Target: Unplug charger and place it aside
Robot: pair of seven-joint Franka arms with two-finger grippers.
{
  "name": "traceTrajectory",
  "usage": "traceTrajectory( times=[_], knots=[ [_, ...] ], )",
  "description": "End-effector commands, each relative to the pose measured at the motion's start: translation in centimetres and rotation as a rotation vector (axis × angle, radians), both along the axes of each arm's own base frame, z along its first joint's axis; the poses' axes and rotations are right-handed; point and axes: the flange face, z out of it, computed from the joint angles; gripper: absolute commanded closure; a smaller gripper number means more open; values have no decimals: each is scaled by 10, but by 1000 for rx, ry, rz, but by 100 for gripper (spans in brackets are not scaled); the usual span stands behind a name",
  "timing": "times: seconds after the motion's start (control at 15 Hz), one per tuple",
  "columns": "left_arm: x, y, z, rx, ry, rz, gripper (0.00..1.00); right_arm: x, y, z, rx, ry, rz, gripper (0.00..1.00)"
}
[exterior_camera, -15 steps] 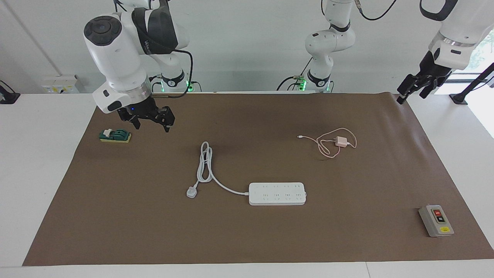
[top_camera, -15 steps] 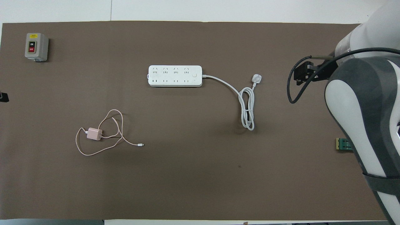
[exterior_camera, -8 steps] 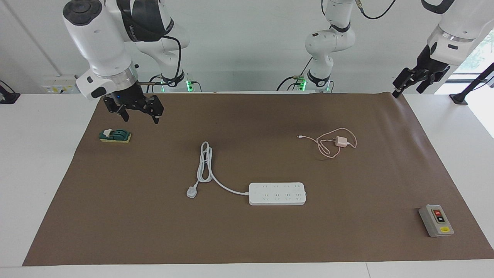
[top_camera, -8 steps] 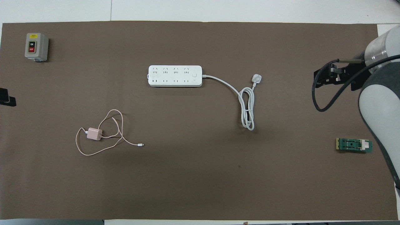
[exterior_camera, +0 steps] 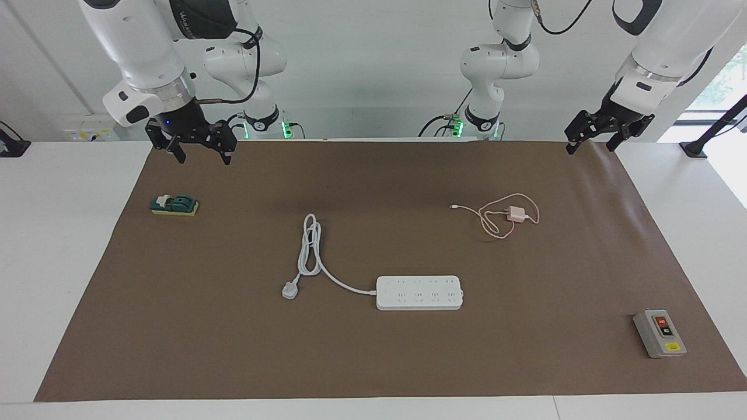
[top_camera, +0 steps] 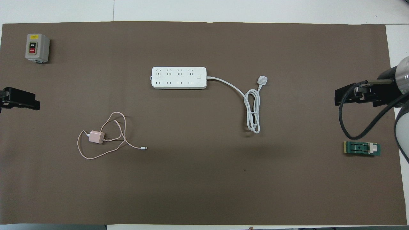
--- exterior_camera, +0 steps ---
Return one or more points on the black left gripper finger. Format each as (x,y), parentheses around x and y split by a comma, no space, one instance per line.
(573,144)
(616,140)

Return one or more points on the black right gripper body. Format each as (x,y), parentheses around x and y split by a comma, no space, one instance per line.
(192,128)

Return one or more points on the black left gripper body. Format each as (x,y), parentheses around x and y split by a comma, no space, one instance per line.
(613,116)

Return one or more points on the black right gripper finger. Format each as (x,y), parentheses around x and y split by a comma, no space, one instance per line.
(226,153)
(177,150)

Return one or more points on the pink charger adapter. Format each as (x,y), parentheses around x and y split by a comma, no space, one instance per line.
(516,214)

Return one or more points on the white power strip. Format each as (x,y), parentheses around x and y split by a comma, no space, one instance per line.
(420,291)

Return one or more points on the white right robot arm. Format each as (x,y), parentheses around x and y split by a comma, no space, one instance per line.
(140,46)

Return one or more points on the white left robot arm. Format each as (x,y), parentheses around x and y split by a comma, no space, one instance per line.
(496,64)

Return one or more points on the black slanted stand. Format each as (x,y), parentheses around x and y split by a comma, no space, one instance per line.
(709,131)

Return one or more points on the black desk clamp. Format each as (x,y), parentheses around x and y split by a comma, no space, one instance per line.
(13,146)

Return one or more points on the brown table mat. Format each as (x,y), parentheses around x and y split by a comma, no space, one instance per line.
(233,350)

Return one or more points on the green knife switch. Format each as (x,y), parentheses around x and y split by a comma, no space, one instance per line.
(175,205)

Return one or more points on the white wall outlet box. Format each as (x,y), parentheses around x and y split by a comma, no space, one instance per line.
(90,128)

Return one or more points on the grey on-off switch box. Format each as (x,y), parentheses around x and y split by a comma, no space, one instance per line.
(659,335)

